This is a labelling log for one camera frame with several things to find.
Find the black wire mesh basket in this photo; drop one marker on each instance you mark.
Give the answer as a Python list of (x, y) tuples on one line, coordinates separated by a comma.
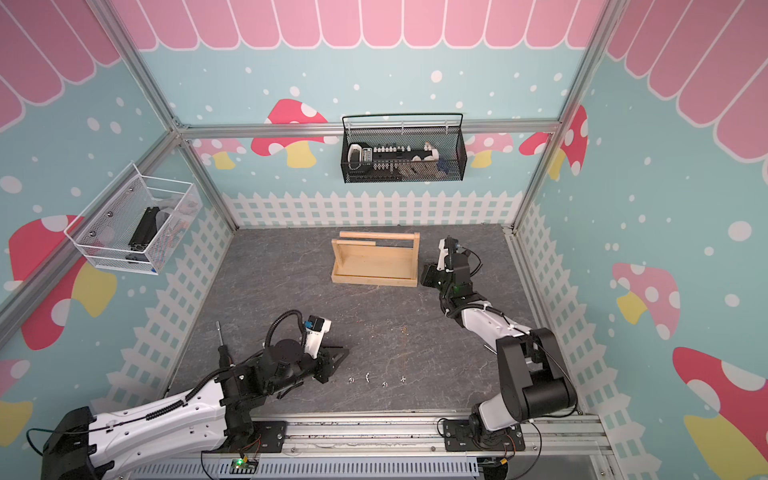
[(424, 147)]

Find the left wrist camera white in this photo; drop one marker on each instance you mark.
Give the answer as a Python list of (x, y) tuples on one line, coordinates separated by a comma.
[(315, 329)]

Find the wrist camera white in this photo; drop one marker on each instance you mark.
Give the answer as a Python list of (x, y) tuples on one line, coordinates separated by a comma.
[(315, 329), (448, 248)]

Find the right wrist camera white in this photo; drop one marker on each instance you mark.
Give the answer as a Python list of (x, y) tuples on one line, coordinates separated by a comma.
[(448, 248)]

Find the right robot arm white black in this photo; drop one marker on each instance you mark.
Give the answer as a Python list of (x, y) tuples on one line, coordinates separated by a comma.
[(533, 380)]

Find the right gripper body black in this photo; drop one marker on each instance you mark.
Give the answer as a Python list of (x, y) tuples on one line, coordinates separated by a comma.
[(436, 279)]

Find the wooden jewelry display stand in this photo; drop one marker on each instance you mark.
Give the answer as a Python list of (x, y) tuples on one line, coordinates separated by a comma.
[(376, 258)]

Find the black extrusion pieces in basket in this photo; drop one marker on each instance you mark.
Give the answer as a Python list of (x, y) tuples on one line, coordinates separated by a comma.
[(143, 235)]

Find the green lit circuit board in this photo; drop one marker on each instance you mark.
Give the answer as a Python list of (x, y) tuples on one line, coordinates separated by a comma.
[(244, 466)]

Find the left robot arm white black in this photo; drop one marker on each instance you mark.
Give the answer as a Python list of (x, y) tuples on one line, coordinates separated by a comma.
[(214, 416)]

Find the orange black screwdriver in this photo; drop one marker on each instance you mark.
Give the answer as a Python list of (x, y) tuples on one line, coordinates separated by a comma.
[(225, 358)]

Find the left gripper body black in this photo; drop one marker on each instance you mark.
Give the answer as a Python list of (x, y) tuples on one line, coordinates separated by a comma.
[(322, 371)]

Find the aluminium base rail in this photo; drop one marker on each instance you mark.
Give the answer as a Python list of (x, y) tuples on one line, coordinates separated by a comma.
[(427, 444)]

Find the white device in black basket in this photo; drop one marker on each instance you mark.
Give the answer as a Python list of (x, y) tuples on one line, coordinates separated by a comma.
[(359, 158)]

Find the white wire basket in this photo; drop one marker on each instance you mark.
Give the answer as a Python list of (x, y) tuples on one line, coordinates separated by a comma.
[(136, 223)]

